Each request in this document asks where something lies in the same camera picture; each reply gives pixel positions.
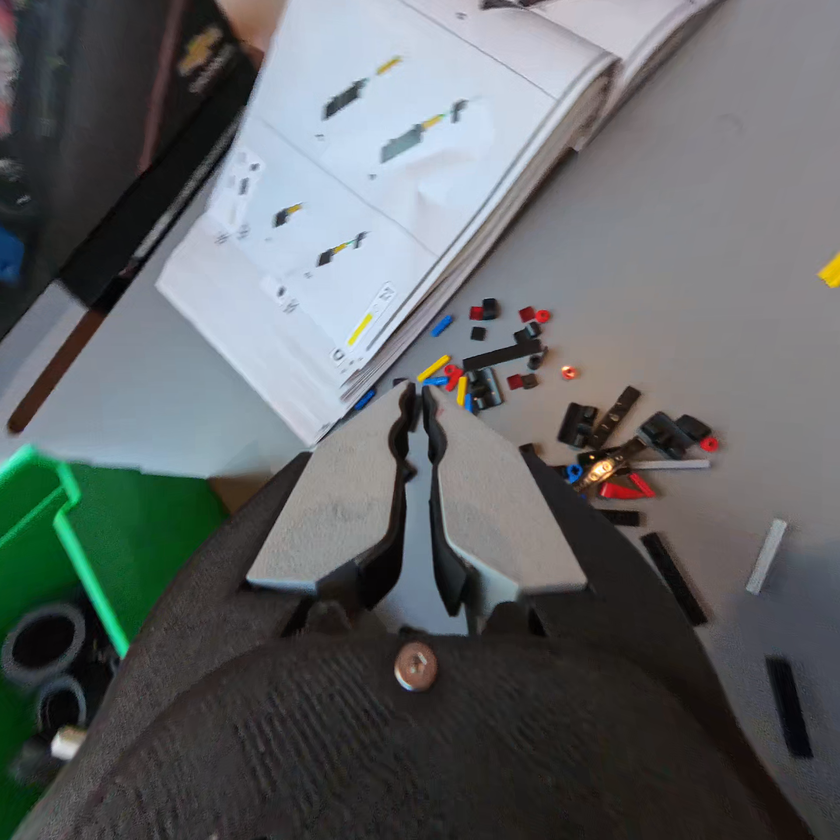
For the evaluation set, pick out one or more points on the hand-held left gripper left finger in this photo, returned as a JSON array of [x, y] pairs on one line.
[[328, 518]]

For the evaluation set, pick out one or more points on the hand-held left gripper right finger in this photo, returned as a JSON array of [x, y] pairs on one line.
[[505, 525]]

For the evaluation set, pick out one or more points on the red toy axle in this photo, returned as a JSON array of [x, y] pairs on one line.
[[451, 382]]

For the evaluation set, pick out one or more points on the small black toy connector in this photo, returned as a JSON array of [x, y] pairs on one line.
[[538, 358]]

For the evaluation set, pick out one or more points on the pile of small toy bricks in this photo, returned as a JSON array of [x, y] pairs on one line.
[[502, 354]]

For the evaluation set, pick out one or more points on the instruction booklet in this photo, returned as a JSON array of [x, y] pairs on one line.
[[394, 197]]

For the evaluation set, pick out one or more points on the thin grey toy axle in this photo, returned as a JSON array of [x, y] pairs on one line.
[[669, 464]]

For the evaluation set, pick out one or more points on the green plastic bin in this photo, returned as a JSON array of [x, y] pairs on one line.
[[131, 525]]

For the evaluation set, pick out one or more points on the light grey toy beam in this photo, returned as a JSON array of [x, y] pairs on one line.
[[766, 556]]

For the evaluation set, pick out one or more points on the small grey toy piece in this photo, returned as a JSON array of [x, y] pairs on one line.
[[69, 741]]

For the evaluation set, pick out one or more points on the black toy tyre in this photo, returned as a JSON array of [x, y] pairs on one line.
[[13, 656], [46, 712]]

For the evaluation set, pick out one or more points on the black toy car set box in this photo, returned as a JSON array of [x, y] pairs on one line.
[[98, 131]]

